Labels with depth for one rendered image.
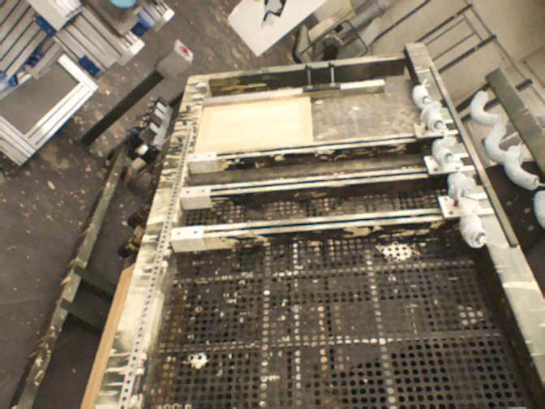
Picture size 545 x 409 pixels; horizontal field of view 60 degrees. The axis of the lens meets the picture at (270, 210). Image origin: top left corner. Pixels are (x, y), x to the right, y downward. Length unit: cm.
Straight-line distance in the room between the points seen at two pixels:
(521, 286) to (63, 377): 195
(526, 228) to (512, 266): 70
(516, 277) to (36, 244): 215
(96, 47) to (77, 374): 150
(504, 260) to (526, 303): 16
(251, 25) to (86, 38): 422
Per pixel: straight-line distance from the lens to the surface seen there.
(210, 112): 257
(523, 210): 241
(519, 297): 160
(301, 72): 278
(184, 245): 184
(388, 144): 212
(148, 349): 162
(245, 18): 636
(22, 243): 265
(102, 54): 232
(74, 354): 257
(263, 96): 257
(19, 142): 266
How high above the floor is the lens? 209
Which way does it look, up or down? 28 degrees down
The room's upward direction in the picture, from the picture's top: 59 degrees clockwise
